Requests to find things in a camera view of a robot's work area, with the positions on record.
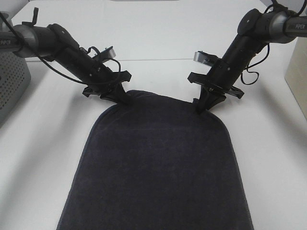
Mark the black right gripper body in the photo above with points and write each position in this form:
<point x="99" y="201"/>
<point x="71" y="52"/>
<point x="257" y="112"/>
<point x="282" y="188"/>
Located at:
<point x="220" y="79"/>

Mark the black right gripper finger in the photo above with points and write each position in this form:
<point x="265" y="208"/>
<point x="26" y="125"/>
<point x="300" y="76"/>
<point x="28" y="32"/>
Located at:
<point x="204" y="102"/>
<point x="214" y="99"/>

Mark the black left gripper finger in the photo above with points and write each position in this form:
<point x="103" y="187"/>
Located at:
<point x="109" y="97"/>
<point x="120" y="96"/>

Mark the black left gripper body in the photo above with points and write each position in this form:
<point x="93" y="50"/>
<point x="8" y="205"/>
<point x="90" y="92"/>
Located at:
<point x="101" y="79"/>

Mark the dark navy towel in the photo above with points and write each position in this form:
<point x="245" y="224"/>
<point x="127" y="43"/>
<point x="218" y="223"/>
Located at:
<point x="157" y="165"/>

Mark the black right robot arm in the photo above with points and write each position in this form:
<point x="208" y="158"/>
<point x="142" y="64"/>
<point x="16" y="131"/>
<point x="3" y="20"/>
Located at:
<point x="255" y="31"/>

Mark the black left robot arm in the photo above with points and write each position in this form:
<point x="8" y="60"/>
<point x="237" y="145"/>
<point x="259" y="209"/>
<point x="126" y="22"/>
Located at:
<point x="54" y="43"/>

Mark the beige woven storage box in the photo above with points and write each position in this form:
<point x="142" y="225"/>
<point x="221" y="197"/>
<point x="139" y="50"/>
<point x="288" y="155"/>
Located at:
<point x="296" y="74"/>

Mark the grey perforated plastic basket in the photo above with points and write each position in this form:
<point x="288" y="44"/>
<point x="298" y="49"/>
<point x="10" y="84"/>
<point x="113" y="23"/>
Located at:
<point x="14" y="79"/>

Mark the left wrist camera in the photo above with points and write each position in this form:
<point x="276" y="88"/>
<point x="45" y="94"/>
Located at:
<point x="105" y="55"/>

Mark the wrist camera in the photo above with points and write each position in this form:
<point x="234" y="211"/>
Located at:
<point x="205" y="58"/>
<point x="105" y="55"/>

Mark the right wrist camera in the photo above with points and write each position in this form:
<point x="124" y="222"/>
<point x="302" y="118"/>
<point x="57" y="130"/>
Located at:
<point x="205" y="58"/>

